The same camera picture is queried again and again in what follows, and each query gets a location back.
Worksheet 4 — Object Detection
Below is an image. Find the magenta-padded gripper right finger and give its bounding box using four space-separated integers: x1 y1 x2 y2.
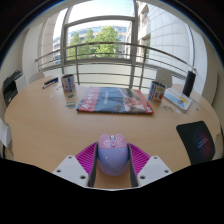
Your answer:
127 142 174 188

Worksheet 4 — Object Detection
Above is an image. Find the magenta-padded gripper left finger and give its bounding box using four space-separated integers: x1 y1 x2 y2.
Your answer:
52 142 99 188

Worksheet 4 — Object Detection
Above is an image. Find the pink and lilac computer mouse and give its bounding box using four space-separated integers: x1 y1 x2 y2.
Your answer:
97 133 130 177

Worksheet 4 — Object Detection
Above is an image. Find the black mouse pad, swirl print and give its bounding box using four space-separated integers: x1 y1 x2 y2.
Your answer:
175 120 216 166

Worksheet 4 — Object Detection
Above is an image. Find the small sticker sheet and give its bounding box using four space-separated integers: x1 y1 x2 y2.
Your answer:
64 100 77 110

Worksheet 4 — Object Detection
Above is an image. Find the white and blue booklet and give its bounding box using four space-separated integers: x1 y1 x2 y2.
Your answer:
163 87 194 112

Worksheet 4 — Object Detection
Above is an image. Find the white chair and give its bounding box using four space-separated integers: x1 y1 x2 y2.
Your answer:
0 118 14 149
155 67 174 88
27 71 46 85

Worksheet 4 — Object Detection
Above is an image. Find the red and blue magazine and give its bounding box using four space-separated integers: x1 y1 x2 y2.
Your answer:
76 86 155 116

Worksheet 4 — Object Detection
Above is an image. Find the tall patterned cup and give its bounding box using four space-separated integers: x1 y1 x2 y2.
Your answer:
60 73 77 95

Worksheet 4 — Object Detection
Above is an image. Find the blue and white marker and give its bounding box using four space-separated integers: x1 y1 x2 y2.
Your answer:
42 77 60 90

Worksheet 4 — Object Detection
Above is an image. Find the black cylinder speaker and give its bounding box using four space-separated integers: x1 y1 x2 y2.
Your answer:
181 69 197 98

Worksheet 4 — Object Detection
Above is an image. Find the black printer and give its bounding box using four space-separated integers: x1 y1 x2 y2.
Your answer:
2 69 24 107

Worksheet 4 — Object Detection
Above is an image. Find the grey metal railing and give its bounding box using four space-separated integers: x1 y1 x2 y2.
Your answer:
34 41 198 91

